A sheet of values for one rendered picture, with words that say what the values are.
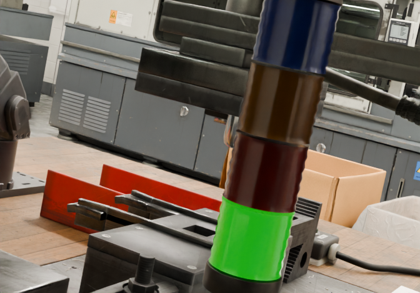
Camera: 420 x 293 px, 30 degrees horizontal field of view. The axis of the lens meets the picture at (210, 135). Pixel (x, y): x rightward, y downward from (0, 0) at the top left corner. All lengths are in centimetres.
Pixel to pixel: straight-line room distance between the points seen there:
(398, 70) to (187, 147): 542
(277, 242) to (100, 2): 624
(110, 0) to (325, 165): 341
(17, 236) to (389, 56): 48
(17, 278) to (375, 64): 36
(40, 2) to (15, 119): 876
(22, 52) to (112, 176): 692
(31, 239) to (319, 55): 57
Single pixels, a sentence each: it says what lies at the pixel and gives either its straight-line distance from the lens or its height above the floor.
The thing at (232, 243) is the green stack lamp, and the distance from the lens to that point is 39.
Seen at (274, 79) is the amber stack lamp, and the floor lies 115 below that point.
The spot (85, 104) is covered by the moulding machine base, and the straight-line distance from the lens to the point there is 659.
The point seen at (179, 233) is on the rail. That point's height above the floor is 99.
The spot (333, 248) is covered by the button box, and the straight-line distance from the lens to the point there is 103.
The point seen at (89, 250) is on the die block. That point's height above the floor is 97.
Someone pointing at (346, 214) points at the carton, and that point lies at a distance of 309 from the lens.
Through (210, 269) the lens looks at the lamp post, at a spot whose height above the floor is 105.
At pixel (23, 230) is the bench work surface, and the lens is 93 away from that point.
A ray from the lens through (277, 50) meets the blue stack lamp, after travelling 37.
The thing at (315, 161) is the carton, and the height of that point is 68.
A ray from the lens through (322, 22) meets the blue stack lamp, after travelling 38.
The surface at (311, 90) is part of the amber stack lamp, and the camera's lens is 38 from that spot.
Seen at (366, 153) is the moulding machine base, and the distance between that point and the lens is 536.
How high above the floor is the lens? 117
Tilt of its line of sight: 8 degrees down
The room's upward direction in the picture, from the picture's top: 12 degrees clockwise
